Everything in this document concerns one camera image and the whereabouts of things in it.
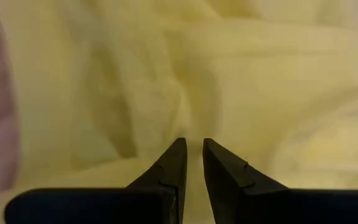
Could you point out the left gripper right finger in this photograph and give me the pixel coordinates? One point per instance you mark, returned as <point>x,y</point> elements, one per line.
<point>244,202</point>

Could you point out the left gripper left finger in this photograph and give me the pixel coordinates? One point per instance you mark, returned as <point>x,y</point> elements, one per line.
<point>154,202</point>

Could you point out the yellow t-shirt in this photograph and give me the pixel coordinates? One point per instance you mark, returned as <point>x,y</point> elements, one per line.
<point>259,77</point>

